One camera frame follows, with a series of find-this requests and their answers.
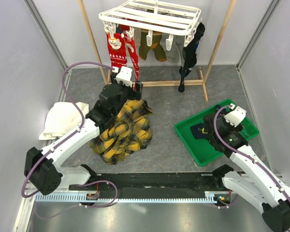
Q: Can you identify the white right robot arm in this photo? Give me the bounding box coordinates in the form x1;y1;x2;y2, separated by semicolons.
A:
203;113;290;232

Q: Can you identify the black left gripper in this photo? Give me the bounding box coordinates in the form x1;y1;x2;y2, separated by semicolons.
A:
111;73;143;116

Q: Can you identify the black blue sport sock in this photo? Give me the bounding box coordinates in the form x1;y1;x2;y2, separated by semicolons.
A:
178;22;205;93

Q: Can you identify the olive orange sock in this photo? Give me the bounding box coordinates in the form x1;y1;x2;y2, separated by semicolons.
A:
139;29;151;60
151;32;167;62

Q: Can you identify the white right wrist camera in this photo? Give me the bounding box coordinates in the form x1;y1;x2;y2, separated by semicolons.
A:
224;103;247;128

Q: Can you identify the white folded towel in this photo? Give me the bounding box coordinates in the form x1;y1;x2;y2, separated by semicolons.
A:
39;102;82;141

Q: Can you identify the navy green stripe sock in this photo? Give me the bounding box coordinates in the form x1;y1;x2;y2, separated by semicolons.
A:
240;127;254;140

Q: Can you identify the red cat face sock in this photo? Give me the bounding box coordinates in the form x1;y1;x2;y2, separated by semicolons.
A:
107;33;127;68

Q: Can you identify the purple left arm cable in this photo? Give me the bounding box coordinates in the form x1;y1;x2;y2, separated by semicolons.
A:
21;61;116;198

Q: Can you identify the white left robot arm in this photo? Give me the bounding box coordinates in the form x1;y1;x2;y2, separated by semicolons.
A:
24;73;143;195

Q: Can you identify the white plastic clip hanger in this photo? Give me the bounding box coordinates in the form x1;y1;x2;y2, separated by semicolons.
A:
99;0;202;51

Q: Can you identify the green plastic tray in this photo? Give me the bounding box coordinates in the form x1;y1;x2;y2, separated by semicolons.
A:
174;98;260;167

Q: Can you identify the wooden clothes rack frame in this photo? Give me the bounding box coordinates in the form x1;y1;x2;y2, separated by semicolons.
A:
77;0;237;102

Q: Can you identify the yellow black plaid cloth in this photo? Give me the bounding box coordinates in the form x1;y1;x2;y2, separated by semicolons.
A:
89;99;153;164

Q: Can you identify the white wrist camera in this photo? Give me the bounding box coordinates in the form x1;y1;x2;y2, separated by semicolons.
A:
111;66;132;87
224;103;247;128

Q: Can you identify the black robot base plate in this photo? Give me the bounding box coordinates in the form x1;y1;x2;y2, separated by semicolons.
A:
85;164;234;198

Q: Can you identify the grey sock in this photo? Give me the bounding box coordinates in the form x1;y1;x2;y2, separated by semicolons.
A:
160;33;185;65

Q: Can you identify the red candy cane sock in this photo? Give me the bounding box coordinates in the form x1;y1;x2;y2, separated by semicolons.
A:
123;34;140;81

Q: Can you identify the navy santa sock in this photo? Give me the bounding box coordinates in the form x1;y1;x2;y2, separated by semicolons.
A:
190;123;208;139

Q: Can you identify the light blue cable duct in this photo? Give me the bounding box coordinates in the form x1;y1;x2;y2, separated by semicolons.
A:
35;192;217;203

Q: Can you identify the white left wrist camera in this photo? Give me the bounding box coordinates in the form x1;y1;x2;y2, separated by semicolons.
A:
111;66;132;87

